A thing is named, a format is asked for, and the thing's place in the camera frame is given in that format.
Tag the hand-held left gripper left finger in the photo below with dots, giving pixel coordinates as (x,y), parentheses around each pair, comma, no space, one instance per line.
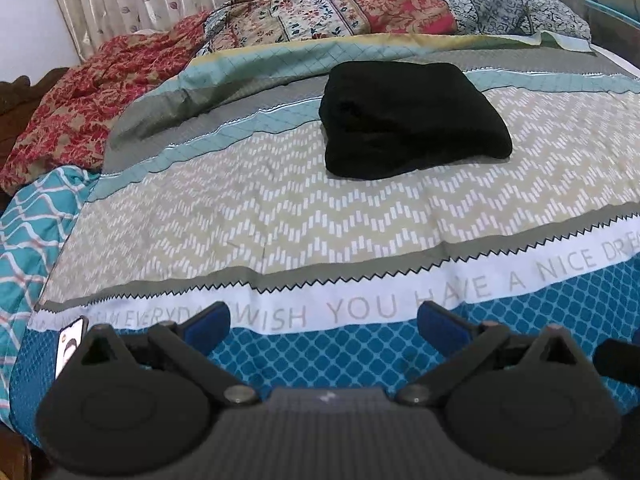
(210,322)

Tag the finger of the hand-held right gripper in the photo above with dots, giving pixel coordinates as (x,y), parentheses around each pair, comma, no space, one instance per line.
(617,360)

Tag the red floral blanket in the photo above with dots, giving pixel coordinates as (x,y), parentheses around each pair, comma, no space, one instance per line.
(100,95)

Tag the black pants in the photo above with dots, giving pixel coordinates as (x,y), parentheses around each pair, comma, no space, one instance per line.
(410,120)

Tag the smartphone with lit screen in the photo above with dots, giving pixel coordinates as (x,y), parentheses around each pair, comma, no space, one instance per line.
(67,347)

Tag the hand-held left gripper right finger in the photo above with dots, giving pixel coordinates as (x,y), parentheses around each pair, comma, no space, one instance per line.
(440,322)

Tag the teal white patterned pillow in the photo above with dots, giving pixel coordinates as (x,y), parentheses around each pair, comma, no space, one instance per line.
(30,240)

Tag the dark wooden headboard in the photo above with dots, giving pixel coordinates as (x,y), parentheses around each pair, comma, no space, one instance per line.
(25,97)

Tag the zigzag patterned teal bedspread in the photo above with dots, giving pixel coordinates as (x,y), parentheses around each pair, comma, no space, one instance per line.
(320,220)

